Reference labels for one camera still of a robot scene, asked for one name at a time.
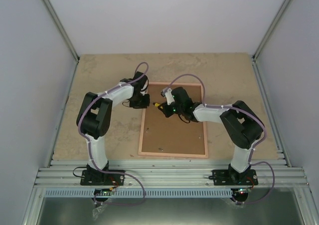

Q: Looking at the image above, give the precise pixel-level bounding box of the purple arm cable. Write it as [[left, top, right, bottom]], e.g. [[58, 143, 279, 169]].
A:
[[77, 62, 147, 207], [166, 74, 276, 206]]

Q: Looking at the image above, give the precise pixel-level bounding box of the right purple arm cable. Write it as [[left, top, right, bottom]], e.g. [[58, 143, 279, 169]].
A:
[[166, 74, 276, 206]]

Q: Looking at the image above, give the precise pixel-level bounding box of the clear plastic bag scrap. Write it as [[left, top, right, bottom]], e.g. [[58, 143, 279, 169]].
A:
[[92, 204, 108, 221]]

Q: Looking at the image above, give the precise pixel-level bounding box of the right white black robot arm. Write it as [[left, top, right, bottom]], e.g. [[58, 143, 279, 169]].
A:
[[158, 87, 265, 186]]

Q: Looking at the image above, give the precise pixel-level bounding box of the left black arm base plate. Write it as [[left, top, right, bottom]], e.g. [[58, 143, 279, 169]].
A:
[[80, 170, 125, 187]]

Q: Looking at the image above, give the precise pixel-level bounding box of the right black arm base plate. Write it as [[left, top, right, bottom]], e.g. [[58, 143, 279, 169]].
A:
[[208, 169, 259, 186]]

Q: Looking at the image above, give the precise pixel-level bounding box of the grey slotted cable duct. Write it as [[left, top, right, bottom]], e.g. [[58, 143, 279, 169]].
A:
[[44, 188, 233, 198]]

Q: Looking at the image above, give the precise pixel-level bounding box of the yellow handled screwdriver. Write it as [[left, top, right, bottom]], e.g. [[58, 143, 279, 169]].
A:
[[153, 102, 161, 107]]

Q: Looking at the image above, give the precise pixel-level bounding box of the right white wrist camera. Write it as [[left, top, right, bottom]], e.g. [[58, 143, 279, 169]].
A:
[[160, 87, 175, 105]]

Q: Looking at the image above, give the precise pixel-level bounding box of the pink wooden picture frame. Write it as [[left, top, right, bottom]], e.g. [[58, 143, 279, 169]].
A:
[[138, 81, 209, 160]]

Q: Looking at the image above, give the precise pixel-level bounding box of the aluminium corner post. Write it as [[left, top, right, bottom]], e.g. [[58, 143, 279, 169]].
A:
[[252, 0, 293, 62], [42, 0, 80, 63]]

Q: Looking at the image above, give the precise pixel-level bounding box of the right aluminium corner post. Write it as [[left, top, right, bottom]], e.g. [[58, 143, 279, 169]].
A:
[[252, 0, 293, 62]]

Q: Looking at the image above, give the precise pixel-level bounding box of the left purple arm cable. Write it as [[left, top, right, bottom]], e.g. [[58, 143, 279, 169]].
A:
[[77, 62, 147, 207]]

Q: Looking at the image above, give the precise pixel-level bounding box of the brown frame backing board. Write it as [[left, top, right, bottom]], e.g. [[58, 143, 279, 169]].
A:
[[141, 84, 206, 156]]

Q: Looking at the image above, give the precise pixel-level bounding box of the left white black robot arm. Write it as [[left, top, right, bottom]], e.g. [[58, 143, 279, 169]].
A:
[[76, 71, 150, 187]]

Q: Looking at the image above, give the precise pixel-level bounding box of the aluminium mounting rail base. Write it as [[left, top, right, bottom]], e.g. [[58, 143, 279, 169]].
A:
[[34, 160, 309, 188]]

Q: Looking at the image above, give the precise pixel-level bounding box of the left aluminium corner post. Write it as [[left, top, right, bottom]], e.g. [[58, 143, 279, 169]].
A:
[[42, 0, 80, 63]]

